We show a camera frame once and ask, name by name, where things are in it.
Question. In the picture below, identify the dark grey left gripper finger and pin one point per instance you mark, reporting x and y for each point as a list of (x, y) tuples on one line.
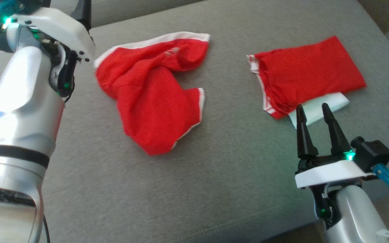
[(82, 13), (46, 3)]

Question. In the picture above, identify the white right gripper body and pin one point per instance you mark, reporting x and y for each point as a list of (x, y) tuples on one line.
[(329, 172)]

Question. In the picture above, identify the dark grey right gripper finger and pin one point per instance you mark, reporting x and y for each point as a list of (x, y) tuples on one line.
[(336, 135), (305, 138)]

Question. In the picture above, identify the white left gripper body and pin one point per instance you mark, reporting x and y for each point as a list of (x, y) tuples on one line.
[(59, 32)]

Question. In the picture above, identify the red jersey shirt white sleeves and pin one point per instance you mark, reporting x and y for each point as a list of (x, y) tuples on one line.
[(309, 74)]

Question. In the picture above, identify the red mesh shorts white trim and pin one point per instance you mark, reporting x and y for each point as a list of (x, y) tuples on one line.
[(154, 94)]

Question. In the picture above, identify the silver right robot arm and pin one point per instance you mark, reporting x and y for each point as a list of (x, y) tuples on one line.
[(356, 216)]

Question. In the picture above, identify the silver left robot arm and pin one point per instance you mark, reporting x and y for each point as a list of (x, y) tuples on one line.
[(19, 141)]

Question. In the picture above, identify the large grey sofa chaise seat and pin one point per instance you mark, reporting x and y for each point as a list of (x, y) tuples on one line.
[(214, 189)]

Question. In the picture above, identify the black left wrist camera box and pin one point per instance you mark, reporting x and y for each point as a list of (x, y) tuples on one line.
[(29, 2)]

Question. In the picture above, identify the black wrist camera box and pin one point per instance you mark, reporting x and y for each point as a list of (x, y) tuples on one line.
[(373, 153), (29, 2)]

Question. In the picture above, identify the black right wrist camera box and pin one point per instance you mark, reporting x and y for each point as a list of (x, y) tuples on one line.
[(373, 153)]

